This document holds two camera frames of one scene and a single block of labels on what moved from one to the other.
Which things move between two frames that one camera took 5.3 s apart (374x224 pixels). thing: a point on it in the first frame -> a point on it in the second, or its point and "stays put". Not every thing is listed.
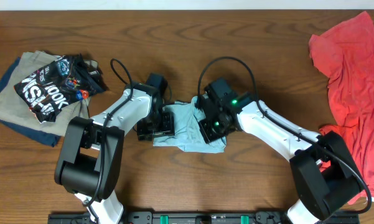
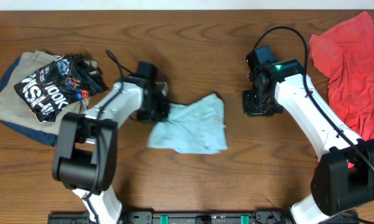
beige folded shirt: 6,105 stays put
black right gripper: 207,133 -> 252,111
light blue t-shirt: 188,135 stays put
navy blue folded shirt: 47,140 stays put
